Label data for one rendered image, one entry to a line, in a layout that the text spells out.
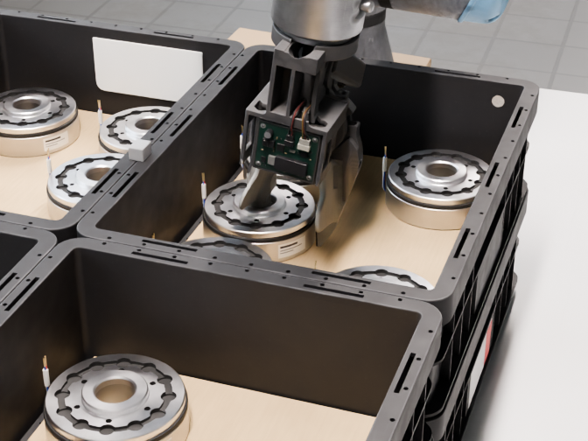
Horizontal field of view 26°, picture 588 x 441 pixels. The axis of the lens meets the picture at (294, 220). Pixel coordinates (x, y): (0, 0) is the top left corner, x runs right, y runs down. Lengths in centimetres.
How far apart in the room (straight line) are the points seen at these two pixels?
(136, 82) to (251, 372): 49
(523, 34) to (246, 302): 296
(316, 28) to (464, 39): 279
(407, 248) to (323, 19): 26
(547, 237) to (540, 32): 245
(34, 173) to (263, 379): 42
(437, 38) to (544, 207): 231
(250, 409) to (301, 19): 30
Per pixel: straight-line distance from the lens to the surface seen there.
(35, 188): 127
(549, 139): 166
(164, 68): 135
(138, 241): 98
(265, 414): 96
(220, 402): 97
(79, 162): 124
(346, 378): 95
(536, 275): 138
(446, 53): 368
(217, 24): 386
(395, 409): 81
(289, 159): 104
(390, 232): 118
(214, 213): 115
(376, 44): 152
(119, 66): 138
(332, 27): 100
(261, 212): 113
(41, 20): 140
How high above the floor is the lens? 144
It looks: 31 degrees down
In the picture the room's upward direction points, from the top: straight up
